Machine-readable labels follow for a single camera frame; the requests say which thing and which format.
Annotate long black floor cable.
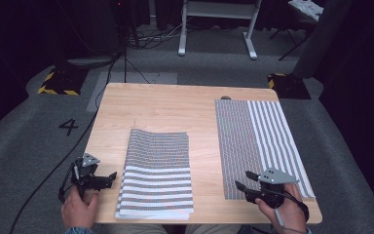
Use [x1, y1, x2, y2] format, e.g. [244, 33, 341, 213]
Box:
[9, 53, 127, 234]

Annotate right hand-held gripper cable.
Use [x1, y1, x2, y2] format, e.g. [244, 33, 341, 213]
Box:
[273, 189, 311, 234]

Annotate left hand-held gripper cable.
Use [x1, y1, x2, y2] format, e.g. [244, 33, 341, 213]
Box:
[56, 162, 80, 205]

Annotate black chair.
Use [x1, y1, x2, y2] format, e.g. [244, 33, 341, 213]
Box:
[268, 13, 318, 62]

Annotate grey curtain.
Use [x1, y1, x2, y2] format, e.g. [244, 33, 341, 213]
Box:
[292, 0, 354, 80]

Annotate person's left hand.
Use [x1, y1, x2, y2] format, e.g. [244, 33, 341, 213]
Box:
[60, 185, 100, 231]

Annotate grey stand base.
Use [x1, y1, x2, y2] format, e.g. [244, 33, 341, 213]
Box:
[65, 56, 115, 68]

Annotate hand-held gripper cable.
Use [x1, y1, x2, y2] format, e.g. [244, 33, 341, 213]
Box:
[56, 162, 80, 205]
[273, 189, 311, 234]

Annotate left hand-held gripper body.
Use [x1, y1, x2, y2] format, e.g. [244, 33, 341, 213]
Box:
[71, 153, 113, 199]

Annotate black stand pole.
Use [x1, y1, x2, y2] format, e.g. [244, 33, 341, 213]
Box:
[109, 0, 141, 84]

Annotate white desk frame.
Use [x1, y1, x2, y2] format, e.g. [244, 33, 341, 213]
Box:
[177, 0, 263, 60]

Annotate person's right hand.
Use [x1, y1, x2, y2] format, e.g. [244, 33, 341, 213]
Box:
[254, 182, 310, 234]

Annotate stack of striped placemats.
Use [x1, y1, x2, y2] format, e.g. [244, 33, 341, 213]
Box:
[114, 128, 195, 221]

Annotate black yellow striped base plate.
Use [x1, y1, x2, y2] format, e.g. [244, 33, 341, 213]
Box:
[36, 65, 90, 97]
[267, 72, 313, 100]

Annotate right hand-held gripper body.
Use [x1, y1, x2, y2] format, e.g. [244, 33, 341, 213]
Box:
[244, 167, 300, 210]

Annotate person's beige trouser legs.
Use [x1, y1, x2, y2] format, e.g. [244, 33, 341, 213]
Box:
[93, 223, 245, 234]

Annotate white cloth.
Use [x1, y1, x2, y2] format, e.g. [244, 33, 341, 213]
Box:
[287, 0, 324, 22]

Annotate striped woven placemat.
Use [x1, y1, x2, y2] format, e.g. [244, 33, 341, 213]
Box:
[214, 98, 317, 201]

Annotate grey floor plate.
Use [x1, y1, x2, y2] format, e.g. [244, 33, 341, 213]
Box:
[85, 70, 179, 113]

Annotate bundle of floor cables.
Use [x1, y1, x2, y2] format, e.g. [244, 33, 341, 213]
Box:
[126, 18, 191, 51]

